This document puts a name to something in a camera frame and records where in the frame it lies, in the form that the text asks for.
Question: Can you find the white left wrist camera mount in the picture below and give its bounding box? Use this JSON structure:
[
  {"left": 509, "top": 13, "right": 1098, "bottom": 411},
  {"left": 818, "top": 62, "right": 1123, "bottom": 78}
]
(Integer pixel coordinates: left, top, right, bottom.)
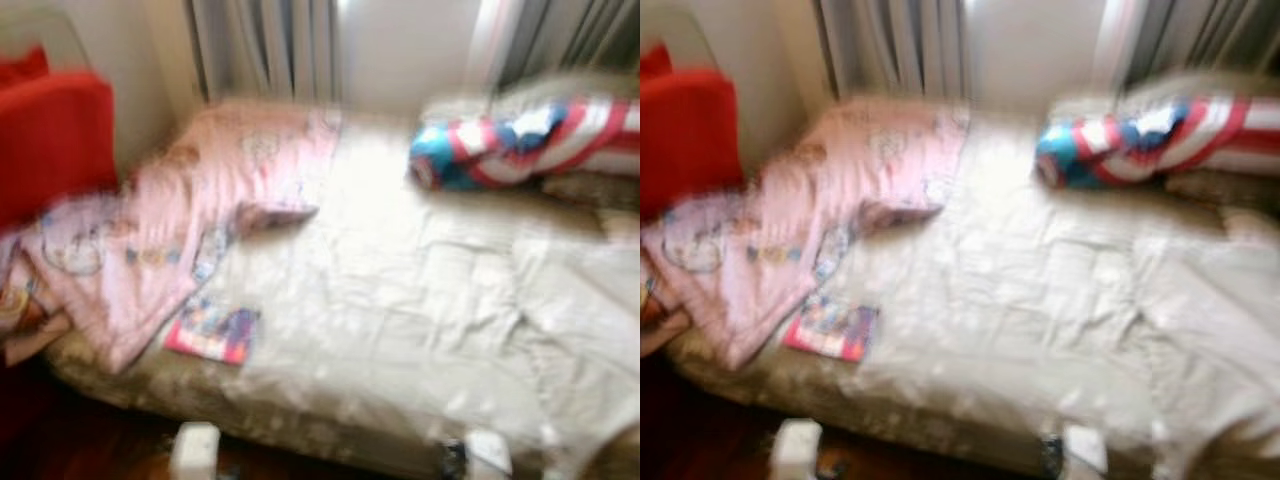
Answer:
[
  {"left": 770, "top": 418, "right": 823, "bottom": 480},
  {"left": 170, "top": 422, "right": 221, "bottom": 480}
]

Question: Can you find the grey curved bed frame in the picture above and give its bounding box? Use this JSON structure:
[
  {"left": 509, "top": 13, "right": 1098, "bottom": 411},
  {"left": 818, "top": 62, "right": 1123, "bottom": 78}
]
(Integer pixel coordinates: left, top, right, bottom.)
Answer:
[
  {"left": 0, "top": 8, "right": 96, "bottom": 76},
  {"left": 640, "top": 5, "right": 723, "bottom": 71}
]

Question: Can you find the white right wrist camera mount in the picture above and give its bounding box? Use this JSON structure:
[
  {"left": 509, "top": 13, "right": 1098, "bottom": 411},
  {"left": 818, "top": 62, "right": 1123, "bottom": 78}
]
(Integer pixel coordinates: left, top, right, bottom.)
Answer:
[
  {"left": 1062, "top": 425, "right": 1111, "bottom": 480},
  {"left": 462, "top": 430, "right": 513, "bottom": 480}
]

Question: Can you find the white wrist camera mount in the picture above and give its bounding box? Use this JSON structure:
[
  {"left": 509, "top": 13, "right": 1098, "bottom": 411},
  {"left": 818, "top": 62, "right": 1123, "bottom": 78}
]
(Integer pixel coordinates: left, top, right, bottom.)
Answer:
[
  {"left": 770, "top": 418, "right": 823, "bottom": 480},
  {"left": 170, "top": 422, "right": 221, "bottom": 480},
  {"left": 462, "top": 430, "right": 513, "bottom": 480},
  {"left": 1062, "top": 425, "right": 1111, "bottom": 480}
]

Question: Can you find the thin red cushion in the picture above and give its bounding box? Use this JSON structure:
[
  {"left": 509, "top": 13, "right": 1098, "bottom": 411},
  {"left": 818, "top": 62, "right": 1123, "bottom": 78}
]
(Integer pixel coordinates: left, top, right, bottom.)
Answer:
[
  {"left": 640, "top": 40, "right": 676, "bottom": 81},
  {"left": 0, "top": 45, "right": 51, "bottom": 89}
]

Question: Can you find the beige floral duvet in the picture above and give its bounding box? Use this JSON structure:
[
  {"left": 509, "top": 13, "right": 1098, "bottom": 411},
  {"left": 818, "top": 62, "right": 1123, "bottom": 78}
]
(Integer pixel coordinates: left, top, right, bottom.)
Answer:
[
  {"left": 505, "top": 225, "right": 641, "bottom": 480},
  {"left": 1130, "top": 230, "right": 1280, "bottom": 480}
]

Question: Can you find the pink cartoon print quilt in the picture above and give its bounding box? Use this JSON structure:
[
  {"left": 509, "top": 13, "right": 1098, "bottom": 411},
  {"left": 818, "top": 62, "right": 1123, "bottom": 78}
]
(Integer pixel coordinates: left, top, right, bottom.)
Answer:
[
  {"left": 640, "top": 98, "right": 971, "bottom": 373},
  {"left": 0, "top": 98, "right": 343, "bottom": 376}
]

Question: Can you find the blue and pink comic book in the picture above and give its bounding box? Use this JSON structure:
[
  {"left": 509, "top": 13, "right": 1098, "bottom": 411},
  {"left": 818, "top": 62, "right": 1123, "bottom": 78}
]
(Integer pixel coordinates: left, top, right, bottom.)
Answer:
[
  {"left": 163, "top": 300, "right": 263, "bottom": 366},
  {"left": 782, "top": 298, "right": 881, "bottom": 363}
]

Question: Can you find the red white blue bolster pillow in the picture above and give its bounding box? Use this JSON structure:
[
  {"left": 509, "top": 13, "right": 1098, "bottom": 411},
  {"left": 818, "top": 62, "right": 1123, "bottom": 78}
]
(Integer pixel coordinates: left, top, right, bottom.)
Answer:
[
  {"left": 408, "top": 95, "right": 641, "bottom": 193},
  {"left": 1035, "top": 95, "right": 1280, "bottom": 189}
]

